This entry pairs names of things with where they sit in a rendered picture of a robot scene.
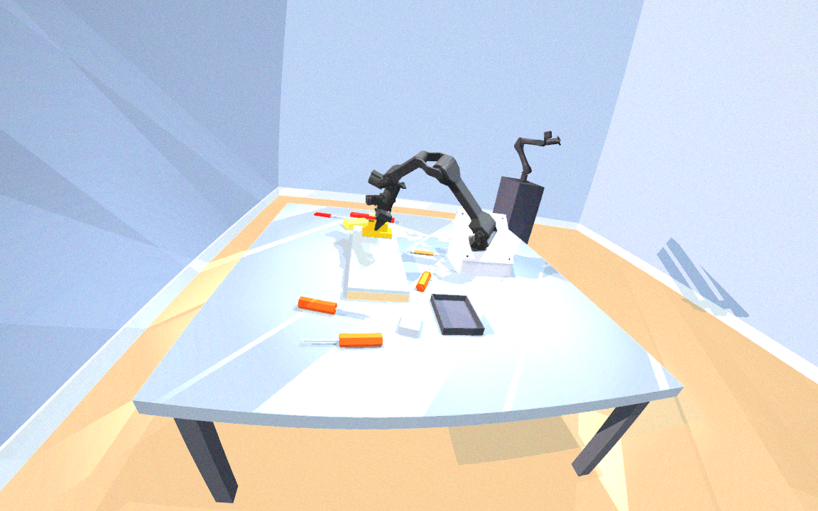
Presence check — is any red flat bar with white rectangle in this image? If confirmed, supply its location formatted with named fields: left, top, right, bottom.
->
left=350, top=212, right=395, bottom=223

